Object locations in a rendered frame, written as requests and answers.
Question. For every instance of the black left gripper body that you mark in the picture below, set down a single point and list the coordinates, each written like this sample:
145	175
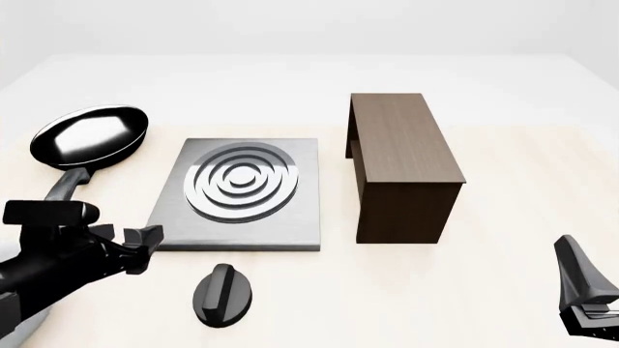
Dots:
130	259

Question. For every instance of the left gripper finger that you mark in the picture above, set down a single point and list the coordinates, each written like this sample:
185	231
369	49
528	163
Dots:
145	237
103	231

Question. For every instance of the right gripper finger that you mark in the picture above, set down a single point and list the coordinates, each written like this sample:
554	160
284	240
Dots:
582	275

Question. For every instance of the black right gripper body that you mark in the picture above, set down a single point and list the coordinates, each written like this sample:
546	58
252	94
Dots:
592	322

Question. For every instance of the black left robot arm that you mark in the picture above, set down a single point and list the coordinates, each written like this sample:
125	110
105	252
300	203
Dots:
46	270

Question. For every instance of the flat stove plate with rings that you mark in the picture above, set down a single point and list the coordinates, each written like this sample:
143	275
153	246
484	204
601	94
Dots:
232	224

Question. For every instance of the round black stove knob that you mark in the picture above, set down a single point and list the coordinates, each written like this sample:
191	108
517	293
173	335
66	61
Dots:
222	295

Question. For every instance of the black frying pan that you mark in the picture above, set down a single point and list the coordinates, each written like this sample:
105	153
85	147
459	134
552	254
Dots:
89	136

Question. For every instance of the dark brown wooden stand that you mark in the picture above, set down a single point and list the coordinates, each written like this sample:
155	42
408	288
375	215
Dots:
406	174

